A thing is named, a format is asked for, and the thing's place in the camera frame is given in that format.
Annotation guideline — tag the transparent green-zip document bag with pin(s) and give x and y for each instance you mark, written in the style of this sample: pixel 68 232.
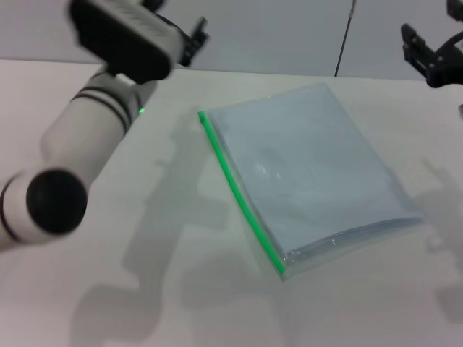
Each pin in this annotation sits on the transparent green-zip document bag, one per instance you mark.
pixel 311 162

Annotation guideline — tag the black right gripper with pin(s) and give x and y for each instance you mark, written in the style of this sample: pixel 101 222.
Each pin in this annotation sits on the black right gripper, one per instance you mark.
pixel 446 61

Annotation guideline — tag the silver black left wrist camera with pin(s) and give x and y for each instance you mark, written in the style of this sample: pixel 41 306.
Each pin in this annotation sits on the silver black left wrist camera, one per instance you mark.
pixel 123 39

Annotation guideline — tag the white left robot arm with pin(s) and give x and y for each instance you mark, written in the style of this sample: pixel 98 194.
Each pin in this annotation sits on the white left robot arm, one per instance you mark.
pixel 83 144

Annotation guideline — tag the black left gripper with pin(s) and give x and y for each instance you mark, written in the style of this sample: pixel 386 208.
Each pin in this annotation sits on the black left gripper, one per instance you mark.
pixel 182 39

